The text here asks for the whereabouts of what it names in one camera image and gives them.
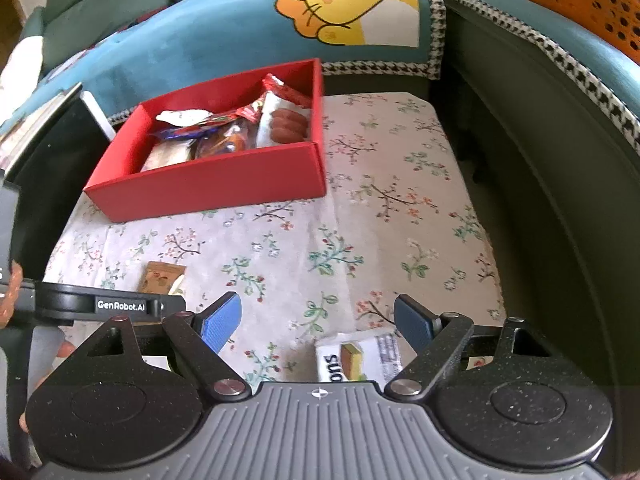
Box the person's left hand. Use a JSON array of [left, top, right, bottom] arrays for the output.
[[0, 261, 76, 434]]

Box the green sofa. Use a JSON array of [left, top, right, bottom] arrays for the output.
[[19, 0, 640, 476]]

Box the meat floss cake packet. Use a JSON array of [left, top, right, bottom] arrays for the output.
[[194, 118, 255, 159]]

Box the white long snack packet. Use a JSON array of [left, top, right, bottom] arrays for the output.
[[155, 108, 212, 128]]

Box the white Kaprons wafer packet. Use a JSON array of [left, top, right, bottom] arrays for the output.
[[316, 327, 402, 389]]

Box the brown biscuit packet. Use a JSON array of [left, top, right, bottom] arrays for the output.
[[138, 261, 186, 295]]

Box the dark blue wafer packet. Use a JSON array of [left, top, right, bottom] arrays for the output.
[[150, 125, 218, 141]]

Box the blue lion sofa blanket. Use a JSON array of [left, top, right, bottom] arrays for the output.
[[1, 0, 446, 131]]

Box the red Trolli candy bag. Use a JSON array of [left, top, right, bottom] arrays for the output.
[[233, 73, 312, 124]]

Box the red cardboard box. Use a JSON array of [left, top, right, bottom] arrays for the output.
[[84, 58, 326, 222]]

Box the floral tablecloth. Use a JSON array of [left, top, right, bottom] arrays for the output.
[[46, 93, 504, 386]]

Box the clear-wrapped white pastry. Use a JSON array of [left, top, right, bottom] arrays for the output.
[[141, 139, 194, 172]]

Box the black glossy appliance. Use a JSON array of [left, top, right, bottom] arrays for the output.
[[1, 84, 115, 283]]

